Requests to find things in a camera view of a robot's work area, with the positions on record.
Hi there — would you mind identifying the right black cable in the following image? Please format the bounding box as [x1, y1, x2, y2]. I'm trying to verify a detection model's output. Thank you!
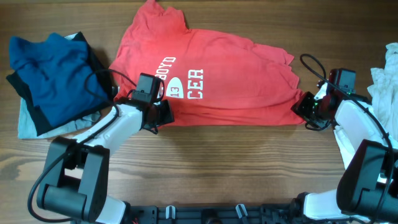
[299, 54, 396, 224]

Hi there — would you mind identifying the blue folded shirt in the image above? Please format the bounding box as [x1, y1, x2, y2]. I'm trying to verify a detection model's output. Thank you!
[9, 33, 107, 126]

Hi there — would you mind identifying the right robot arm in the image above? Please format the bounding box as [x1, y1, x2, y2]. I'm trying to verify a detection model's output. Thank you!
[292, 68, 397, 223]

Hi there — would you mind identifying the grey folded shirt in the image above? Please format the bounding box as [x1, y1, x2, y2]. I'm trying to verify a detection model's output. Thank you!
[17, 33, 102, 139]

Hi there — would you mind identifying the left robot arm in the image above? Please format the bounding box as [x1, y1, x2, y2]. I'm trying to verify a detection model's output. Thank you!
[27, 73, 174, 223]

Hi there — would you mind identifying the white crumpled clothes pile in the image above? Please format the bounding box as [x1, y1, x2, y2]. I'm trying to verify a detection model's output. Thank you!
[333, 42, 397, 168]

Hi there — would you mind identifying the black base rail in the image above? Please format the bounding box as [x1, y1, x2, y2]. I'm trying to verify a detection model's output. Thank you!
[130, 204, 305, 224]

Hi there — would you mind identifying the black cable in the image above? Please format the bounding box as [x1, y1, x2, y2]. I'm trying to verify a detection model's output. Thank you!
[27, 68, 139, 223]
[299, 54, 396, 224]

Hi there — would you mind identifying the red soccer t-shirt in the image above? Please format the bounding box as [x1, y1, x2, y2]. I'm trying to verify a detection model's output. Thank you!
[111, 1, 303, 126]

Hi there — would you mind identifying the black folded shirt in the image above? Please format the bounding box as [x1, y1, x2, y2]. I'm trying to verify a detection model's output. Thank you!
[6, 31, 118, 137]

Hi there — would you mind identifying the left black cable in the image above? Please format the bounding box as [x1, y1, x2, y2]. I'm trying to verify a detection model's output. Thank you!
[27, 68, 139, 223]

